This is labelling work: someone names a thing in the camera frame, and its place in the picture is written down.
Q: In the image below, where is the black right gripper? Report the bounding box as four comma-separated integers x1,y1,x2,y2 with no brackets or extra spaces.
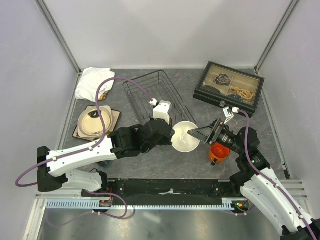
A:
187,116,244,155

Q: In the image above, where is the white ceramic bowl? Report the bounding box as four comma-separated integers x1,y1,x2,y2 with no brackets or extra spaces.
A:
171,121,200,153

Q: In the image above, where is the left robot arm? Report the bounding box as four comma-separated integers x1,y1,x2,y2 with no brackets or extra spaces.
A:
37,118,175,197

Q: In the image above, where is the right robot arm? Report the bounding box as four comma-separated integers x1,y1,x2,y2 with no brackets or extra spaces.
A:
187,119,320,240

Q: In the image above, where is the orange plastic mug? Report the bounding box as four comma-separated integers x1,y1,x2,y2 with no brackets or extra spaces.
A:
208,142,230,166

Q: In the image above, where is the black glass-lid jewelry box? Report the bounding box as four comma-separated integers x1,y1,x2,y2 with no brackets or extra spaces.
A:
193,61,265,118

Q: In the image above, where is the small dark blue cup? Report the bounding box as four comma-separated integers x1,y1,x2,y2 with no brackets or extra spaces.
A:
97,161,110,168

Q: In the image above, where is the white crumpled cloth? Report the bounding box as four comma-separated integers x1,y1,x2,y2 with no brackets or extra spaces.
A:
75,67,116,103

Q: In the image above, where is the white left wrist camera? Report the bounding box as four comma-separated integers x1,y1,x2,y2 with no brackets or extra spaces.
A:
153,100,171,125

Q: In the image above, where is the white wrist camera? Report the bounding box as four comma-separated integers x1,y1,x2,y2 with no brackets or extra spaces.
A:
153,100,171,125
223,106,234,125

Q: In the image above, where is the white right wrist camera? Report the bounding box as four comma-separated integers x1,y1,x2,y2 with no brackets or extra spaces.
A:
223,106,234,125

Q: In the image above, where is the black wire dish rack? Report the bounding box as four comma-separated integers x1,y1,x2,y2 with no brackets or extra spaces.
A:
123,70,196,125

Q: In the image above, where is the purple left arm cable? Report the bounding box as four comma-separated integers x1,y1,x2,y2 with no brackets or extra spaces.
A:
15,76,157,188

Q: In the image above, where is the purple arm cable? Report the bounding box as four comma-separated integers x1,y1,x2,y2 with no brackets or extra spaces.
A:
232,106,316,240
15,76,157,188

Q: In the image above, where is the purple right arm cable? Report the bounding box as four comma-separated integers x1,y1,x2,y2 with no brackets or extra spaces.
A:
232,106,316,240

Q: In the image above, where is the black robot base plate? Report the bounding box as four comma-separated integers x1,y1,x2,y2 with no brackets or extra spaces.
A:
97,178,244,205

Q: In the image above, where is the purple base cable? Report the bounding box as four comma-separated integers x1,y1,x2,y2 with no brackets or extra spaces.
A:
45,189,129,228

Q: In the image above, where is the blue slotted cable duct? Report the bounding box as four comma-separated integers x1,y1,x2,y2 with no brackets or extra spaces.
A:
46,199,235,211

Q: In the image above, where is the aluminium frame rail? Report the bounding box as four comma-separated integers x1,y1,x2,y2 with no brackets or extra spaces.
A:
34,0,83,74

